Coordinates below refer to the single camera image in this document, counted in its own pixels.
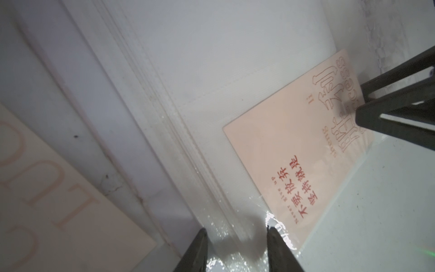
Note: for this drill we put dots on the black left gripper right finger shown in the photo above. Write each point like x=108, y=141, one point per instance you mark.
x=280, y=257

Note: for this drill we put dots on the white photo album bicycle cover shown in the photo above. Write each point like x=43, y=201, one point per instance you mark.
x=136, y=95

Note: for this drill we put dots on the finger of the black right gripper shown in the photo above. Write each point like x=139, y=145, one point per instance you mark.
x=414, y=65
x=403, y=113

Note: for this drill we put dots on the pale pink card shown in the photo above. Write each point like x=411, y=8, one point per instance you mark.
x=300, y=144

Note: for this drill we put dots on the beige calendar card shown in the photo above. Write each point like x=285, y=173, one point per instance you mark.
x=53, y=219

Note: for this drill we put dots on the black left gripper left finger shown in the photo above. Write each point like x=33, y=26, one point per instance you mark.
x=196, y=256

